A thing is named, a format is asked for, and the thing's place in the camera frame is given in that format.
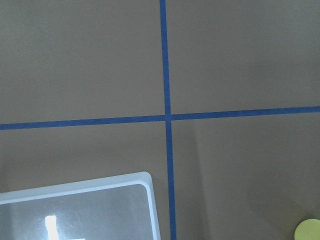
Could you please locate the clear plastic bin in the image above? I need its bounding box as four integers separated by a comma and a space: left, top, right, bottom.
0, 171, 161, 240

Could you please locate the yellow plastic cup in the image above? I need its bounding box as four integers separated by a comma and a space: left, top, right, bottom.
294, 219, 320, 240

